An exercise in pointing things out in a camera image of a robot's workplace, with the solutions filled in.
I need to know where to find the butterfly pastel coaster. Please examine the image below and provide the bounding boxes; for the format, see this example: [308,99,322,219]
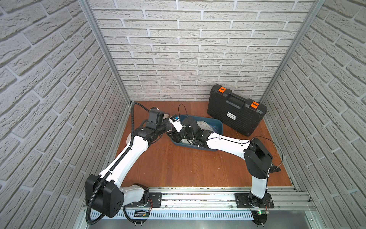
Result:
[197,120,214,132]

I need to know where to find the teal plastic storage box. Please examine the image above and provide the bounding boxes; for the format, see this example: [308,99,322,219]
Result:
[169,115,224,151]

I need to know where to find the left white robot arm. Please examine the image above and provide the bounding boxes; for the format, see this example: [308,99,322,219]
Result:
[85,108,172,225]

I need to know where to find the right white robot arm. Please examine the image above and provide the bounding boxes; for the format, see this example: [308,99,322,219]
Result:
[169,115,273,200]

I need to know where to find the black plastic tool case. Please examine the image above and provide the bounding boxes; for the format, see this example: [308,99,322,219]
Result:
[207,85,267,136]

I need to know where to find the small black clip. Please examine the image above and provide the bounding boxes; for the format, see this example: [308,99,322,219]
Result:
[269,166,281,174]

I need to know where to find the black corrugated cable conduit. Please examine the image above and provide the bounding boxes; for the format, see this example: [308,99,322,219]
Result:
[85,102,151,225]

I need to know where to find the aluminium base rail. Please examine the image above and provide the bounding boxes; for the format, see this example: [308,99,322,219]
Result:
[82,185,316,221]

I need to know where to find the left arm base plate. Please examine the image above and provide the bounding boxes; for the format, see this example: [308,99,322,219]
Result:
[136,192,163,208]

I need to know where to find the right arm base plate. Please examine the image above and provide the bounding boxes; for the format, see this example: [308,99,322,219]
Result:
[234,193,275,209]

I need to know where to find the aluminium corner post left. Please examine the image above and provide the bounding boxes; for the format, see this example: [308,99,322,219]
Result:
[79,0,132,105]

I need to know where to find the aluminium corner post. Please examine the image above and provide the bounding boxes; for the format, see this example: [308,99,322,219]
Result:
[79,0,132,105]
[259,0,325,104]

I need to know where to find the aluminium corner post right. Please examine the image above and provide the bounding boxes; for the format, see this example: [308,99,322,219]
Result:
[259,0,325,104]

